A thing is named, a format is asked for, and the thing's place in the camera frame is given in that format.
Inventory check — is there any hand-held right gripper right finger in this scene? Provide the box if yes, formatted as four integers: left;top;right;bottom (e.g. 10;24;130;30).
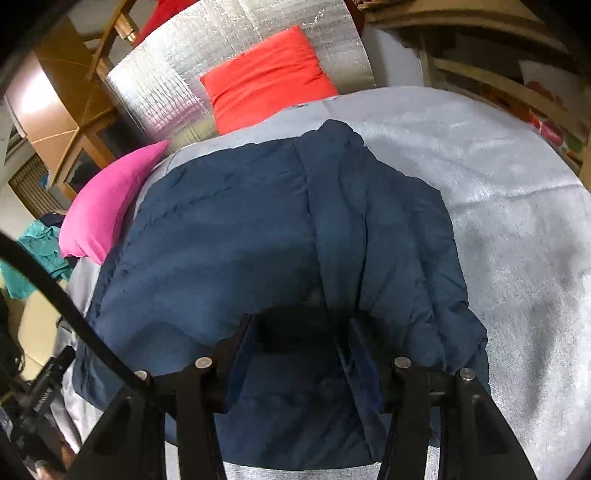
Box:
335;318;539;480

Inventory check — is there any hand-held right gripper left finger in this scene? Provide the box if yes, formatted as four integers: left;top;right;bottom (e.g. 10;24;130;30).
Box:
67;314;254;480

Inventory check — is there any navy puffer jacket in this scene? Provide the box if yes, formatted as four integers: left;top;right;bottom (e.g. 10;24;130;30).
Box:
73;119;490;467

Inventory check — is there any teal cloth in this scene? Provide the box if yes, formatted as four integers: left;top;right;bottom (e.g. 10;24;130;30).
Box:
0;219;75;301

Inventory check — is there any pink pillow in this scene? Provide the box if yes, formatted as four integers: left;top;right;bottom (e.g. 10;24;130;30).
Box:
58;140;172;265

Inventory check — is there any brown slatted shutter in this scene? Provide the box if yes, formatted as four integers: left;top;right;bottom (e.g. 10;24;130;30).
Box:
9;154;70;217

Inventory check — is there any grey bed blanket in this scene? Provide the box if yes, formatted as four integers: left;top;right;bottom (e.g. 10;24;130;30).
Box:
55;85;591;480

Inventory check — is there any orange-red pillow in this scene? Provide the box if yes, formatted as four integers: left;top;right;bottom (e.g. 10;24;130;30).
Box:
200;25;340;136

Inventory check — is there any silver foil mat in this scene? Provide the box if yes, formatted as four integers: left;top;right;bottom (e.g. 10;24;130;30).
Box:
105;0;376;148

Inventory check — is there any wooden cabinet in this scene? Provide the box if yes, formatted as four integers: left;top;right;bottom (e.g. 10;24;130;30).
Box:
4;18;139;199

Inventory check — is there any wooden shelf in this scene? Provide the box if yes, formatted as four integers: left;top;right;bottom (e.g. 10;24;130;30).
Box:
360;0;591;190

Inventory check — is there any red cloth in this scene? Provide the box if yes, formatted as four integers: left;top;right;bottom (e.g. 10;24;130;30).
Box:
134;0;199;47

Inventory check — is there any wooden chair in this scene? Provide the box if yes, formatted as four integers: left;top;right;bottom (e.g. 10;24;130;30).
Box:
95;0;139;79

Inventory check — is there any black cable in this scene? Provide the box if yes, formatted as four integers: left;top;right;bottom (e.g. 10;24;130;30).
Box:
0;231;153;393

